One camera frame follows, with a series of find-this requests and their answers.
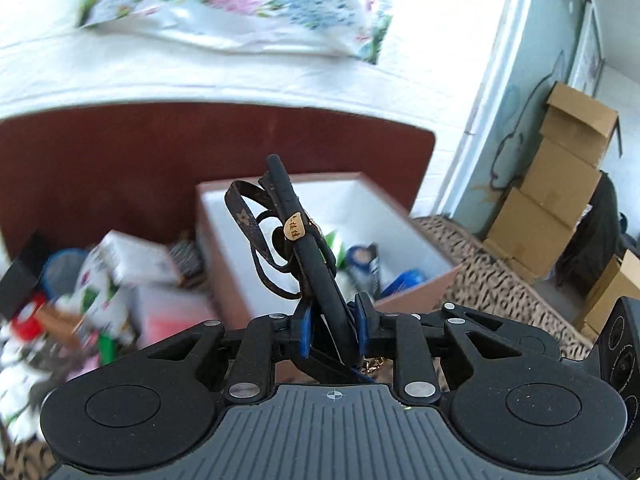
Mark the pink plastic package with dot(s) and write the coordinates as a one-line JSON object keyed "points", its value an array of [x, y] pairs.
{"points": [[161, 312]]}

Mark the stacked cardboard boxes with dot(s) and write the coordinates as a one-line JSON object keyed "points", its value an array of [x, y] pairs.
{"points": [[539, 217]]}

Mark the dark brown wooden headboard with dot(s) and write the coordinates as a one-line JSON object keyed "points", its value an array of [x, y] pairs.
{"points": [[74, 174]]}

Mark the white door frame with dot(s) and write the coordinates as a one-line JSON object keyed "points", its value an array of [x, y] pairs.
{"points": [[485, 107]]}

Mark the floral plastic bag on wall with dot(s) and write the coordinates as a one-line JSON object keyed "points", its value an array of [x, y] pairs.
{"points": [[352, 28]]}

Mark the blue tape roll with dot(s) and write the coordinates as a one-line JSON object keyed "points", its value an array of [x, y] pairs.
{"points": [[405, 281]]}

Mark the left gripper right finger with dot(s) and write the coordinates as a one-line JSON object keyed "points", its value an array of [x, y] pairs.
{"points": [[398, 338]]}

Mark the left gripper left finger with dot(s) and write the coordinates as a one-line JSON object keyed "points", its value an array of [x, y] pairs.
{"points": [[258, 359]]}

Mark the black small box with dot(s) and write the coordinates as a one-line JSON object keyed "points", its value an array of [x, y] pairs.
{"points": [[23, 275]]}

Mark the white floral carton box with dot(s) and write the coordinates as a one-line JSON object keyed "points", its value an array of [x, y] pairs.
{"points": [[108, 276]]}

